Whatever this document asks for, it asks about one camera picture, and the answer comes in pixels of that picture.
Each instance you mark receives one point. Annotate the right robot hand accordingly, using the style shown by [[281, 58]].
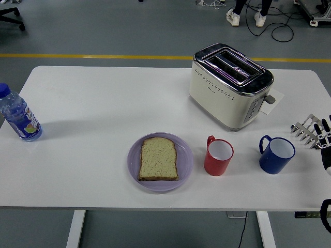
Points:
[[326, 157]]

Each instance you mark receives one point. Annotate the blue enamel cup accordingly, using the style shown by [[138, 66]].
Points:
[[275, 161]]

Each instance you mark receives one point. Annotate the red enamel cup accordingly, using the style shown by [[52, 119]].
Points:
[[216, 165]]

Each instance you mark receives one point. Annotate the slice of bread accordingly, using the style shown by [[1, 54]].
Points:
[[158, 160]]

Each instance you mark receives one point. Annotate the metal toast rack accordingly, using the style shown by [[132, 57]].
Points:
[[305, 129]]

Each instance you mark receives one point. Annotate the black table control panel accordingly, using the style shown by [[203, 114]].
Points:
[[306, 215]]

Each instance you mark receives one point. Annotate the white paper card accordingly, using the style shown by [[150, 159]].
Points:
[[274, 104]]

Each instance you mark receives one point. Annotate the white table leg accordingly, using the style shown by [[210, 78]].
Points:
[[75, 230], [266, 230]]

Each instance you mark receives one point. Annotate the cream and chrome toaster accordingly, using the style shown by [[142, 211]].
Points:
[[219, 103]]

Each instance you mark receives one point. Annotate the metal equipment cart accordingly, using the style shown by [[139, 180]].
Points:
[[320, 18]]

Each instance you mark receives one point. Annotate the purple round plate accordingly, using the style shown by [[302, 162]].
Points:
[[186, 160]]

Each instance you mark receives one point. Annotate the person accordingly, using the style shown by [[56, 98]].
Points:
[[234, 18]]

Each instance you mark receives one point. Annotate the water bottle with blue cap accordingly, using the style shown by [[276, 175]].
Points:
[[22, 118]]

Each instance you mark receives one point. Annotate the black office chair base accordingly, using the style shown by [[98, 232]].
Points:
[[13, 11]]

